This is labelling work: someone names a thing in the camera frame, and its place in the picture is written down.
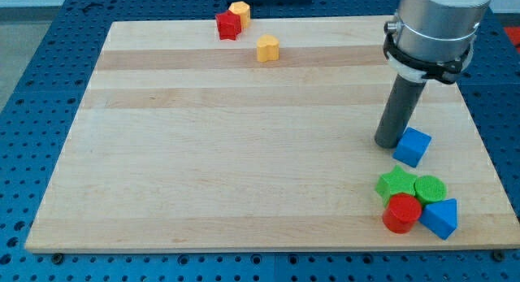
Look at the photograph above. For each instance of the blue cube block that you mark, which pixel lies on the blue cube block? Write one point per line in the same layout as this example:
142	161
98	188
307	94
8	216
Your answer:
411	147

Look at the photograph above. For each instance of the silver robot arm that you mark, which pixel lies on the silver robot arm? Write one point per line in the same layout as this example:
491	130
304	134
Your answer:
433	39

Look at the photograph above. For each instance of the light wooden board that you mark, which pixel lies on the light wooden board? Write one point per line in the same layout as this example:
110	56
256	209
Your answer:
186	143

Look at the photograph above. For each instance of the yellow heart block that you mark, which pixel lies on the yellow heart block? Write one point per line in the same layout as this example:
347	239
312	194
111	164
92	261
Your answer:
268	48

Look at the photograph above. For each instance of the red star block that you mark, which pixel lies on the red star block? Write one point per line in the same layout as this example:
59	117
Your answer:
228	25

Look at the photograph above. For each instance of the yellow hexagon block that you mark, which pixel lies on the yellow hexagon block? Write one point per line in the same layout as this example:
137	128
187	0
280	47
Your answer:
243	10

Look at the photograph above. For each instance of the green star block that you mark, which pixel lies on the green star block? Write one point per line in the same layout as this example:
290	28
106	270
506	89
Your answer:
395	182

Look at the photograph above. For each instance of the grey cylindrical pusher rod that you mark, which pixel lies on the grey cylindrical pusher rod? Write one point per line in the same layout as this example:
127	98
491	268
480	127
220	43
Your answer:
400	106

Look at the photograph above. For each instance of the red cylinder block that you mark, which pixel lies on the red cylinder block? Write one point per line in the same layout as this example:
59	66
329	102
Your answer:
402	213

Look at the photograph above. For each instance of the green cylinder block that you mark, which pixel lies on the green cylinder block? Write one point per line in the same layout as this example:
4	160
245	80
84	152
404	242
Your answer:
429	189

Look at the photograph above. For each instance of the blue triangle block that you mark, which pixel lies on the blue triangle block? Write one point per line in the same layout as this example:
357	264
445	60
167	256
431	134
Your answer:
440	218

